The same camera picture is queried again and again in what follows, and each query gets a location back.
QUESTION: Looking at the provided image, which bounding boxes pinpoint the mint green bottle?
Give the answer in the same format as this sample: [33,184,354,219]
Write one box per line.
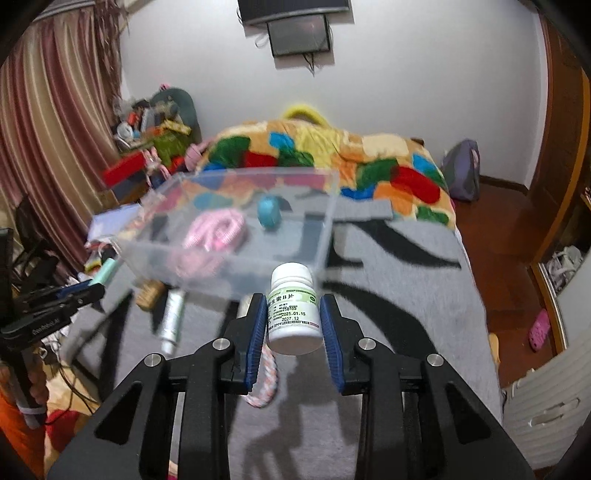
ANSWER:
[90,258,119,287]

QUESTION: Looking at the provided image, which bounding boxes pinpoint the white pill bottle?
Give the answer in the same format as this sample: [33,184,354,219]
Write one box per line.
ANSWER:
[266,263,322,356]

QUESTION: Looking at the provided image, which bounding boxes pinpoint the blue tape roll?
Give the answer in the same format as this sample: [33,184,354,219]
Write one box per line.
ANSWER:
[256,195,281,230]

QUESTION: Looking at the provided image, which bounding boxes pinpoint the white blue booklet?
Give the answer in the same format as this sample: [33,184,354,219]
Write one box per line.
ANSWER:
[87,203,141,242]

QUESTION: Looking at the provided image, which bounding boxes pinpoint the silver white tube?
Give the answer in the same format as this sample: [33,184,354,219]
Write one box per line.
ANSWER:
[158,289,186,358]

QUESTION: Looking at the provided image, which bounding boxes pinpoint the white suitcase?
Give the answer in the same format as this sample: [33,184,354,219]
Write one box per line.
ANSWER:
[503,330,591,470]

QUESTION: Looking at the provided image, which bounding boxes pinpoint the red box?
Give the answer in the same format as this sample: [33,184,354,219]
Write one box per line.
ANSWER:
[102,151,145,188]

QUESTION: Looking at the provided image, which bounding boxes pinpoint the clear plastic storage box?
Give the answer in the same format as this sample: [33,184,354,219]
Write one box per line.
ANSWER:
[114,167,339,299]

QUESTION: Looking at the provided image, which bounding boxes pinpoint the grey black blanket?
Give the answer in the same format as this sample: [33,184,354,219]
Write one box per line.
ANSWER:
[62,199,502,479]

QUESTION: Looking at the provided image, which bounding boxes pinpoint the pink rabbit toy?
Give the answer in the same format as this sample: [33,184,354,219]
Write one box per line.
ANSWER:
[142,147,170,189]

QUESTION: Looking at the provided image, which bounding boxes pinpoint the pink slipper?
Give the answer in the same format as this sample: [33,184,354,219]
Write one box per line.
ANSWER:
[528,309,551,352]

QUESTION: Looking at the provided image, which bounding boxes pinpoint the pink knit hat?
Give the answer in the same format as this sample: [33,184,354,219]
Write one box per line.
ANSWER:
[184,142,207,170]

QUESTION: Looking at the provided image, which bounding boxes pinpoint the grey green cushion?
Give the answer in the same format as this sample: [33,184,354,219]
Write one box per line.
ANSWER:
[149,87,201,143]

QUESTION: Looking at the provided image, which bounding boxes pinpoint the striped curtain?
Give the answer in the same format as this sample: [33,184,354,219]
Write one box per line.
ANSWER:
[1,1,121,271]

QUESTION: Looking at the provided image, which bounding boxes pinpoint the white shoes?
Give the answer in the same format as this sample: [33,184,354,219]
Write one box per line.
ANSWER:
[545,245,583,293]

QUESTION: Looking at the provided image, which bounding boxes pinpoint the purple grey backpack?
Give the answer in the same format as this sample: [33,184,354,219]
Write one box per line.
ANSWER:
[441,139,481,202]

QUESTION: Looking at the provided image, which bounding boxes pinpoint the colourful patchwork quilt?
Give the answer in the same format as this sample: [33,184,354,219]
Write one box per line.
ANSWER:
[189,119,456,230]

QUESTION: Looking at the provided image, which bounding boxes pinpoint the brown wooden door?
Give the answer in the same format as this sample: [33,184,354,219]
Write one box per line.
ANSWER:
[526,18,590,209]

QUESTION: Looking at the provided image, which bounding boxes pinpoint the yellow pillow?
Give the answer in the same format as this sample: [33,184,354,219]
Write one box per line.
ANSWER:
[281,103,329,127]

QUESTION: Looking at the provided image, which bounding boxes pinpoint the pink white braided rope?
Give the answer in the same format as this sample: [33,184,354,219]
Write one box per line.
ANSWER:
[241,343,280,409]

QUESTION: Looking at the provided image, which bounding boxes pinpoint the wall mounted black monitor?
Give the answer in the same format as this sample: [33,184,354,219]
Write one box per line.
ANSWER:
[266,15,332,58]

